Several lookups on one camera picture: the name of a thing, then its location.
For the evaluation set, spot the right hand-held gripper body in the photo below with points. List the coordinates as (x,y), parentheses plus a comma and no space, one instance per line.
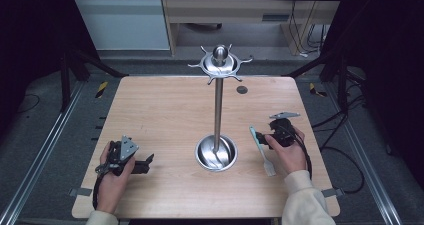
(283,133)

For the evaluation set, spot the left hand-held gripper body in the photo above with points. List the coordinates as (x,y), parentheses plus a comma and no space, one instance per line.
(128,148)

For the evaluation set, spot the person's right hand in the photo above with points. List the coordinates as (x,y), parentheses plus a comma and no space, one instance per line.
(293,158)

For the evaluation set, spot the person's left hand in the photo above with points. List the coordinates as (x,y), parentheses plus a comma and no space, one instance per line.
(110,188)

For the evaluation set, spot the round dark table grommet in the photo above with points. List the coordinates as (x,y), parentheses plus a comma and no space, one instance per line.
(242,90)

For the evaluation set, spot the steel utensil rack stand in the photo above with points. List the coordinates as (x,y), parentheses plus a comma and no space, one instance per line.
(218,111)

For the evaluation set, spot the black metal stand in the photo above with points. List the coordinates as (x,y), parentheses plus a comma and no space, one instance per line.
(66,81)
(341,81)

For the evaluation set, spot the dark curtain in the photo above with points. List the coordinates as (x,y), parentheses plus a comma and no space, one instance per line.
(33,35)
(390,68)

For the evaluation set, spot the white cabinet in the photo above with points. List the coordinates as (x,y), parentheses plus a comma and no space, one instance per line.
(126,21)

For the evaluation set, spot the grey table bracket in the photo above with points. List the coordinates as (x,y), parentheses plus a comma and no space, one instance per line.
(80,192)
(333,192)

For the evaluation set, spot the aluminium floor rail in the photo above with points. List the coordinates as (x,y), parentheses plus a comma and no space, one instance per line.
(363,151)
(40,151)

